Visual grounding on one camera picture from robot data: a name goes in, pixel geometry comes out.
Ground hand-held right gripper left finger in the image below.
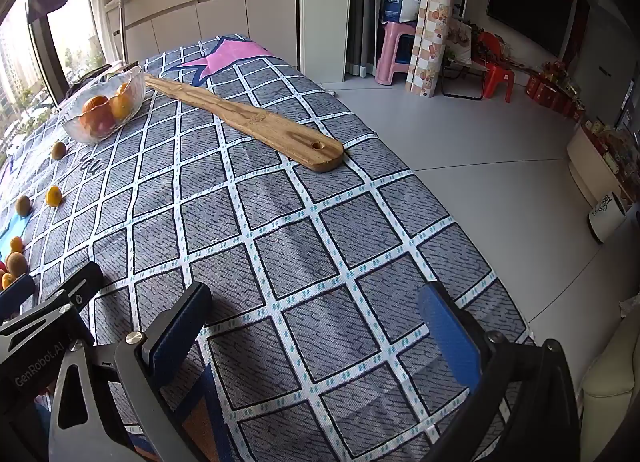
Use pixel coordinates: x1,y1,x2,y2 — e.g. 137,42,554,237
47,282,213,462

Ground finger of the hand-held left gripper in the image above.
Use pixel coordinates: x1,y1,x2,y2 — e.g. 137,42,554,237
0,275,37,323
20,262,104,316

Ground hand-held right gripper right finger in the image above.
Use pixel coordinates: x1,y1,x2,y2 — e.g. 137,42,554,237
415,282,583,462

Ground grey checked star tablecloth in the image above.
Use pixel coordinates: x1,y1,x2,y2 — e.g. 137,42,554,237
0,34,536,462

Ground clear glass bowl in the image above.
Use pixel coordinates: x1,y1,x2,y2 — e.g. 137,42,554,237
60,66,146,145

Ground orange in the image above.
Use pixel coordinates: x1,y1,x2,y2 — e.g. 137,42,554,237
80,96,110,117
111,84,133,121
82,112,121,139

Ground cream sofa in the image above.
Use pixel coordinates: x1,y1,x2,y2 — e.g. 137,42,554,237
580,322,640,462

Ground white printed bin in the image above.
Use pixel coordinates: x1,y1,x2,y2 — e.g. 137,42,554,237
587,190,627,244

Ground dark bag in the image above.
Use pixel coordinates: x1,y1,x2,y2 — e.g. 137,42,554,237
64,64,113,100

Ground low cream cabinet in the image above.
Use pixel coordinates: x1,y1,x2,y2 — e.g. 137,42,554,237
566,122,636,207

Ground long wooden paddle board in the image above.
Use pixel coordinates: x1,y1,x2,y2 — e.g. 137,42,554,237
144,74,345,173

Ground flat white board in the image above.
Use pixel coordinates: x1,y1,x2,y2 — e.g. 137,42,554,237
102,60,140,76

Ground red plastic chair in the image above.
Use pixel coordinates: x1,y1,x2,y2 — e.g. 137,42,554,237
472,32,516,103

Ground red gift boxes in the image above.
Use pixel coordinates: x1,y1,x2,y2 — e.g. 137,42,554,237
524,69,586,120

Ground black folding stand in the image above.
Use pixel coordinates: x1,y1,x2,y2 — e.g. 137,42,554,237
440,59,493,101

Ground pink plastic stool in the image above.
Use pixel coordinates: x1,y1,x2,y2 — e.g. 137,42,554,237
375,22,418,87

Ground metal lamp pole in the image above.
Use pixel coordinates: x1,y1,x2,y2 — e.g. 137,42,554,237
116,0,132,65

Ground printed rolled mat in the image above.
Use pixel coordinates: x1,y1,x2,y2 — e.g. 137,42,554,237
404,0,456,98

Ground printed poster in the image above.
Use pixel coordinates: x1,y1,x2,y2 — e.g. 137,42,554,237
445,16,473,65

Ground white cabinet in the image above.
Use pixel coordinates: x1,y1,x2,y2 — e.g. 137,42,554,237
104,0,302,70

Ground grey curtain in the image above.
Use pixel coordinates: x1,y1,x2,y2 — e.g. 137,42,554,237
350,0,386,77

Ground blue and white shopping bag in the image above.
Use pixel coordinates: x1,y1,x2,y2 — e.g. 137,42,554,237
382,0,408,25

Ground black television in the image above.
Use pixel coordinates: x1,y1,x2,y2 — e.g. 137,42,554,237
486,0,575,60

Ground dark window frame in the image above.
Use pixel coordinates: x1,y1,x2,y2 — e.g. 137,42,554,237
25,0,68,105

